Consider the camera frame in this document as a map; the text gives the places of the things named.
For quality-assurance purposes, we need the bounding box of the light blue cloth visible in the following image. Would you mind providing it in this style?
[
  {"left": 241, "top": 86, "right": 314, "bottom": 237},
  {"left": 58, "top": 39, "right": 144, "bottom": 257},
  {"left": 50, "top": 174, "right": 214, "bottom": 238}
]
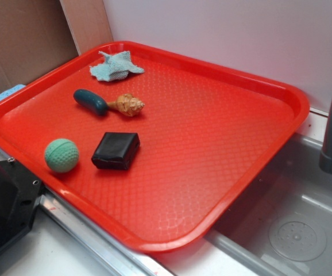
[{"left": 90, "top": 51, "right": 145, "bottom": 82}]

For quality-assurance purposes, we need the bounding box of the red plastic tray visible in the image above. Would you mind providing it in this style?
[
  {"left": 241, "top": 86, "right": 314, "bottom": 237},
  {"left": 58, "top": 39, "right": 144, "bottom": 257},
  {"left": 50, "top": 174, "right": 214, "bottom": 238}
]
[{"left": 0, "top": 41, "right": 310, "bottom": 253}]

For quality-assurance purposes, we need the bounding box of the tan seashell toy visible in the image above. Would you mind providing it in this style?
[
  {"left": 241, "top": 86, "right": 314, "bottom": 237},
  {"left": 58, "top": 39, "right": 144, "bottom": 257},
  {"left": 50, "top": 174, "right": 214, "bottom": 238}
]
[{"left": 107, "top": 94, "right": 145, "bottom": 117}]

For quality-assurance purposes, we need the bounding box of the black square block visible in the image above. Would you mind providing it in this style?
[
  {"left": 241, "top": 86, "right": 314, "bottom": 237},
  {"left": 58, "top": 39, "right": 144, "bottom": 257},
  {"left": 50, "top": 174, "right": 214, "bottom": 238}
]
[{"left": 91, "top": 132, "right": 140, "bottom": 170}]

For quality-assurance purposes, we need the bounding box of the dark teal oblong toy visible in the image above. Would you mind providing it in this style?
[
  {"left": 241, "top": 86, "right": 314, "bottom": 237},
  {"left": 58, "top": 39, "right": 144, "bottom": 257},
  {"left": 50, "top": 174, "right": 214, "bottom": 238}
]
[{"left": 74, "top": 89, "right": 109, "bottom": 116}]

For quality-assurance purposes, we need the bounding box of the green dimpled ball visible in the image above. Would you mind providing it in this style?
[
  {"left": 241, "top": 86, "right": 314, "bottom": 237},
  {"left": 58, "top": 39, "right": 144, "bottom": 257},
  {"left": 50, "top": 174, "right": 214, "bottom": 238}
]
[{"left": 44, "top": 139, "right": 79, "bottom": 173}]

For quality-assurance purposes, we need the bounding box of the grey toy sink basin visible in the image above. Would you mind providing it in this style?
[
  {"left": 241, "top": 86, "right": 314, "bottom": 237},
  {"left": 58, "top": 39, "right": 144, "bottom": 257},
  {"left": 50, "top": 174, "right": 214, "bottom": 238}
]
[{"left": 206, "top": 135, "right": 332, "bottom": 275}]

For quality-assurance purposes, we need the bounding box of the brown cardboard panel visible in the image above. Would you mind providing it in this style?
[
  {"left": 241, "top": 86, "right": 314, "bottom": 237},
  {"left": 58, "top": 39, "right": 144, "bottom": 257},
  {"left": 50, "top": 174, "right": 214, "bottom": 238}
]
[{"left": 0, "top": 1, "right": 78, "bottom": 93}]

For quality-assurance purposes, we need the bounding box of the blue sponge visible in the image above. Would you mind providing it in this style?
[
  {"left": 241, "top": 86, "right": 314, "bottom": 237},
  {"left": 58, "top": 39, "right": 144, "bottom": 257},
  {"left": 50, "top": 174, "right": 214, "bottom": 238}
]
[{"left": 0, "top": 84, "right": 25, "bottom": 102}]

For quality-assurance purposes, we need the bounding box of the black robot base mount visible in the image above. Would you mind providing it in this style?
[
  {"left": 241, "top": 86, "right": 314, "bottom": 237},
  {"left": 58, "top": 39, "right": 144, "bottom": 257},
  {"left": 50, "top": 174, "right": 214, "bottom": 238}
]
[{"left": 0, "top": 159, "right": 43, "bottom": 253}]

